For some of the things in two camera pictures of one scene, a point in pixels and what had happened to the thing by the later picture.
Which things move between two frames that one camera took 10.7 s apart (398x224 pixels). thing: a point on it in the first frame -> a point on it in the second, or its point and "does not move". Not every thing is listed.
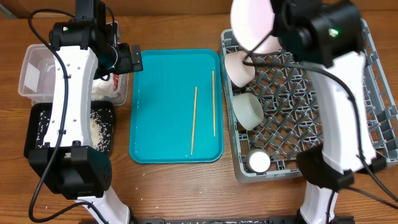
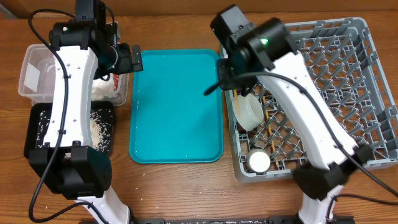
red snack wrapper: (115, 81) does not move
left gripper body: (118, 60) does not move
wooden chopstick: (213, 101) -> (272, 134)
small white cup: (258, 160) does not move
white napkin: (102, 89) does not move
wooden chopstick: (193, 119) -> (236, 99)
